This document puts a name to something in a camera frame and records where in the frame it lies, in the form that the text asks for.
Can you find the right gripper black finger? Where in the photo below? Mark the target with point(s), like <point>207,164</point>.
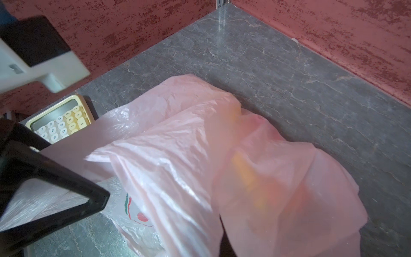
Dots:
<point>226,249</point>

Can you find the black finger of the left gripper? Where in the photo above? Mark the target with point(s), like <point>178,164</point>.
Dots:
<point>20,163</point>

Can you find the pink fruit-print plastic bag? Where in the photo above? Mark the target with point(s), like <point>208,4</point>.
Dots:
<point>185,154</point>

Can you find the yellow calculator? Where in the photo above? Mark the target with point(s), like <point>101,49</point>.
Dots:
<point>63,119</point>

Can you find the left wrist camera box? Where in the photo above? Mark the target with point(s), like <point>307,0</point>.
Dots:
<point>32,50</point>

